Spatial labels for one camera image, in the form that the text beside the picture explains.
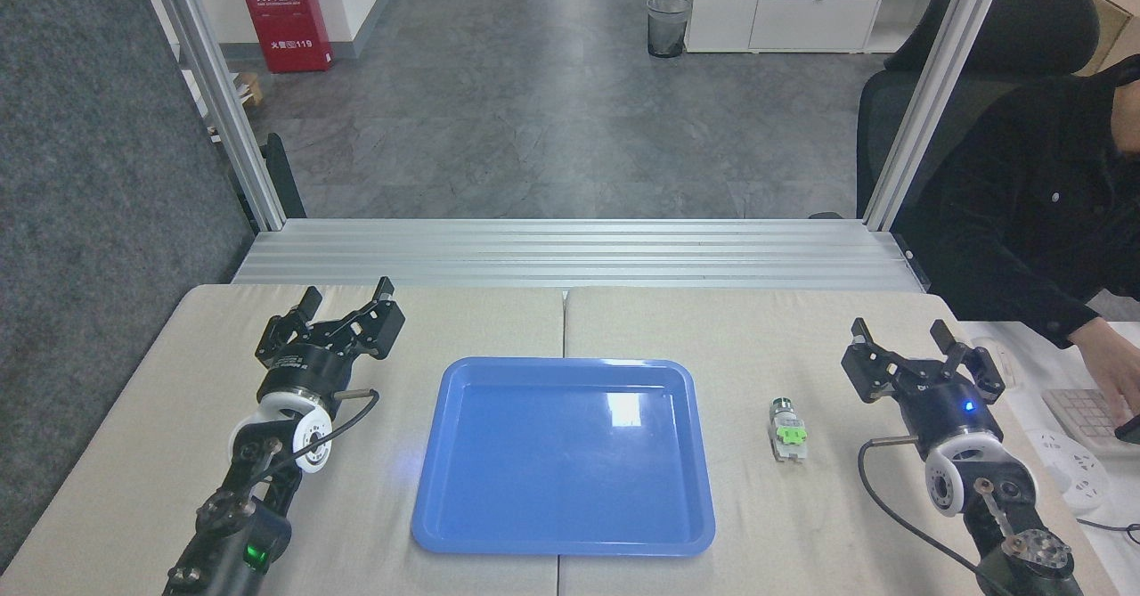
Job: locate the person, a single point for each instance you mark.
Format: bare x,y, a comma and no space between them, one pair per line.
1015,213

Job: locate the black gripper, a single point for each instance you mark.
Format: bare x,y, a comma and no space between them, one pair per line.
948,409
303,369

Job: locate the black office chair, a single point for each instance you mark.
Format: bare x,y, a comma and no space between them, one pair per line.
997,35

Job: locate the silver aluminium rail base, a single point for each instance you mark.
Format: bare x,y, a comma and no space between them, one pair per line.
579,253

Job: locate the dark mesh waste bin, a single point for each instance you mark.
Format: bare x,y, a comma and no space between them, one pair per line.
668,30

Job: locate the red fire extinguisher box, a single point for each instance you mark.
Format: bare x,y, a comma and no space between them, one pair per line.
285,17

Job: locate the silver aluminium post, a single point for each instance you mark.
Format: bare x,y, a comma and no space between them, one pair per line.
935,97
218,97

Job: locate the beige table pad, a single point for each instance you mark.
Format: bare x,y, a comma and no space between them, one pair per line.
802,525
134,453

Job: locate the blue plastic tray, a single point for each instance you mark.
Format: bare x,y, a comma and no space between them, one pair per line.
563,458

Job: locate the person's hand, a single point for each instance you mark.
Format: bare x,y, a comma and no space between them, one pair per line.
1113,369

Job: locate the black flat device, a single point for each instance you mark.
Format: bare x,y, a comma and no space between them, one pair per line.
1129,428

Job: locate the white keyboard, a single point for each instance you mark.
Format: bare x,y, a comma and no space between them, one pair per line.
1082,413

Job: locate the white power strip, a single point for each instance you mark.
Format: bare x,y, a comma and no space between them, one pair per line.
1073,471

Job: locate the switch part with green clip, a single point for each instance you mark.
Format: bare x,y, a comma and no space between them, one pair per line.
787,431

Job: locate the black post bracket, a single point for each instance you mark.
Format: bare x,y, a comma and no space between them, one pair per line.
283,177

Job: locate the white drawer cabinet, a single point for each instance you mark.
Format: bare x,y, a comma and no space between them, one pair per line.
802,8

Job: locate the small wooden box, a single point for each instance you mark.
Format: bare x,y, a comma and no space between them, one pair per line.
249,90

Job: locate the white computer mouse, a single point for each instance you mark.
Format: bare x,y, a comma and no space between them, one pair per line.
1008,366

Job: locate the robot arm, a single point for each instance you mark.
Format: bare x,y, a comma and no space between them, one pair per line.
240,498
989,489

